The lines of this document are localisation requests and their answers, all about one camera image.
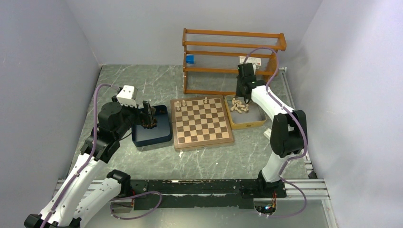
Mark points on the white red box on shelf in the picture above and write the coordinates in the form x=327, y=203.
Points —
x=254, y=60

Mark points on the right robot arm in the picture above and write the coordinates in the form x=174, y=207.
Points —
x=288, y=138

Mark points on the orange wooden shelf rack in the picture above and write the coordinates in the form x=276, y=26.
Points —
x=217, y=52

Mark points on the pile of brown chess pieces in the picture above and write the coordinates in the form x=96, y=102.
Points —
x=149, y=126

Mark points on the wooden chessboard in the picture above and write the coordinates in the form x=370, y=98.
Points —
x=199, y=125

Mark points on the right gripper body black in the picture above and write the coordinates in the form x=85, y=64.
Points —
x=238, y=91

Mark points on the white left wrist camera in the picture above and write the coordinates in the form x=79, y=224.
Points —
x=127, y=95

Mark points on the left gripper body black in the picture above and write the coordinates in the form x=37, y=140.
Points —
x=142, y=117

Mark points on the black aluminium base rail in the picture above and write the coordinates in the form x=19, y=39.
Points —
x=240, y=193

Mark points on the white chess king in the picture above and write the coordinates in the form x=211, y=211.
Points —
x=236, y=101

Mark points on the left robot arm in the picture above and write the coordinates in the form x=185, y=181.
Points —
x=69, y=208

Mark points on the blue box on shelf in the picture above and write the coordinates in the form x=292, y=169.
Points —
x=189, y=59

